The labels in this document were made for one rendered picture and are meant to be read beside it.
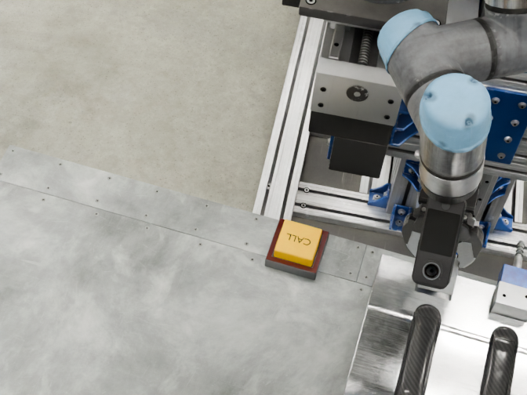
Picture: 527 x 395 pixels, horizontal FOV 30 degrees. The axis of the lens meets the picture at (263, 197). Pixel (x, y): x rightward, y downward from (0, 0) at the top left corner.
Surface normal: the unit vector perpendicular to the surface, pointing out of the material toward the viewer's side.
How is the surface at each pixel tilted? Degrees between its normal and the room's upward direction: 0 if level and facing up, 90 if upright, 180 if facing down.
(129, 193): 0
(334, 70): 0
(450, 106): 11
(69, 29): 0
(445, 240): 42
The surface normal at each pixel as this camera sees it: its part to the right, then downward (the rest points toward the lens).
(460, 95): -0.11, -0.50
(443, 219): -0.28, 0.04
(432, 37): 0.08, -0.61
